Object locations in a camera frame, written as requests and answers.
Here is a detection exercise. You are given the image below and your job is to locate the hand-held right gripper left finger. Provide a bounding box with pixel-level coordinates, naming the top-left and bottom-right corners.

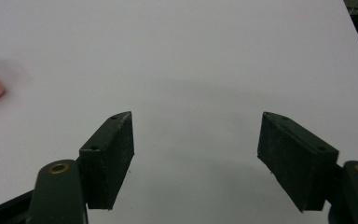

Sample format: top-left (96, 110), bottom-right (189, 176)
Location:
top-left (78, 110), bottom-right (135, 211)

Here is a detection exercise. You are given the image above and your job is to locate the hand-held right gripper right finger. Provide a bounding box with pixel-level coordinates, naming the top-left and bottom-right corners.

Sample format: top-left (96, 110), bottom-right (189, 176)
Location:
top-left (256, 111), bottom-right (340, 213)

